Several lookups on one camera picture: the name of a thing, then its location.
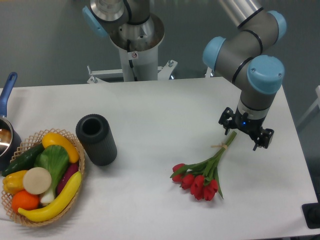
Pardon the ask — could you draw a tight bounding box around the woven wicker basket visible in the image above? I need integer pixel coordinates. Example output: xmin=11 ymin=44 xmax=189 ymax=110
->
xmin=1 ymin=128 xmax=85 ymax=227

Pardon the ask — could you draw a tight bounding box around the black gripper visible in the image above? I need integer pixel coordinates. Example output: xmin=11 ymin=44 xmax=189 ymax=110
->
xmin=218 ymin=107 xmax=274 ymax=151

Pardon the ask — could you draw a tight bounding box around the yellow squash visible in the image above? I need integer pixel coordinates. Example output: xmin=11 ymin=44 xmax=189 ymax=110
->
xmin=42 ymin=132 xmax=80 ymax=164

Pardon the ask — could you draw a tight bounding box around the black device at table edge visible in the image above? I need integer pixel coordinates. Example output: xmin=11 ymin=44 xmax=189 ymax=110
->
xmin=301 ymin=202 xmax=320 ymax=229

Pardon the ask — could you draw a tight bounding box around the green bok choy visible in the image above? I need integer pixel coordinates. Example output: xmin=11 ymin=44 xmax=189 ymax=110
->
xmin=34 ymin=145 xmax=69 ymax=207

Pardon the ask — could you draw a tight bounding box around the orange fruit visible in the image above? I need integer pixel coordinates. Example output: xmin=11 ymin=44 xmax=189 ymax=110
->
xmin=11 ymin=190 xmax=40 ymax=214

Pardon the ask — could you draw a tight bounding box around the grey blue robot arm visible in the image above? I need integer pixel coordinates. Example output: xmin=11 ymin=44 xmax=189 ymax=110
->
xmin=82 ymin=0 xmax=287 ymax=148

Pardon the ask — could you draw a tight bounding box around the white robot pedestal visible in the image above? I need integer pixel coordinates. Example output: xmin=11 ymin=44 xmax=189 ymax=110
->
xmin=86 ymin=37 xmax=179 ymax=85

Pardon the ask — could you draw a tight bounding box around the green cucumber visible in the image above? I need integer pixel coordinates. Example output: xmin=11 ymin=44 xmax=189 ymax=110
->
xmin=1 ymin=143 xmax=44 ymax=177

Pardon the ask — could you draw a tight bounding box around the dark grey ribbed vase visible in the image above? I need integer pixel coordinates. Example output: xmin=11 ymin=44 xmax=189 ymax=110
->
xmin=75 ymin=114 xmax=118 ymax=166

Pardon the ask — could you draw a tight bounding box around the white frame at right edge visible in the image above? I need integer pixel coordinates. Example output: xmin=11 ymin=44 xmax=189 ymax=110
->
xmin=296 ymin=85 xmax=320 ymax=132

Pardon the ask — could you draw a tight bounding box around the yellow bell pepper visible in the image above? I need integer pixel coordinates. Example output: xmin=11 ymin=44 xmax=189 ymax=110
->
xmin=2 ymin=170 xmax=28 ymax=195

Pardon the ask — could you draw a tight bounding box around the red tulip bouquet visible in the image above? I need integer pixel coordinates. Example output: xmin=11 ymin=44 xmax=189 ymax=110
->
xmin=170 ymin=131 xmax=237 ymax=201

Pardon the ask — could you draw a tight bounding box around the purple eggplant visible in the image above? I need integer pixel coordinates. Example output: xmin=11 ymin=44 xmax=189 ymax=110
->
xmin=56 ymin=163 xmax=79 ymax=196

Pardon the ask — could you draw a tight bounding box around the yellow banana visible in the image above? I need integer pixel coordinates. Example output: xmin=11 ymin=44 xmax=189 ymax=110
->
xmin=18 ymin=171 xmax=82 ymax=223

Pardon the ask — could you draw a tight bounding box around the blue handled saucepan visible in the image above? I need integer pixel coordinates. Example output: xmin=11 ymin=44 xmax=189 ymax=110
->
xmin=0 ymin=72 xmax=22 ymax=171

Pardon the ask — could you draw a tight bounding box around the beige round bun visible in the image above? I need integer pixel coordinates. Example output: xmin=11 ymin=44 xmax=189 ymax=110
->
xmin=22 ymin=167 xmax=52 ymax=195

